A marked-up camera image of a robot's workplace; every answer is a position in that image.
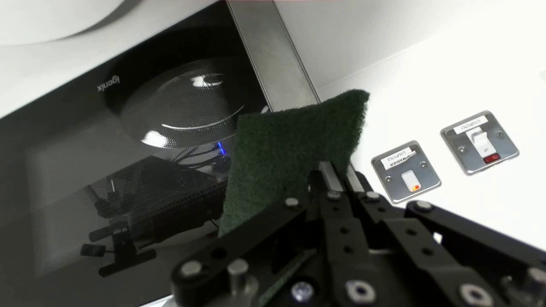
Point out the silver microwave oven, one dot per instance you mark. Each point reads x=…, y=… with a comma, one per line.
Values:
x=68, y=170

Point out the dark green cloth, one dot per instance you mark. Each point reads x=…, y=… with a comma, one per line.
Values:
x=283, y=146

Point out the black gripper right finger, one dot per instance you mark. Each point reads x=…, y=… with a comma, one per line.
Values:
x=444, y=249

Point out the silver wall switch plate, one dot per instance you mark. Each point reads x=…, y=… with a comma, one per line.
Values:
x=406, y=172
x=479, y=141

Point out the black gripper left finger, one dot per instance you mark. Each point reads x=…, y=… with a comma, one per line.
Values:
x=334, y=239

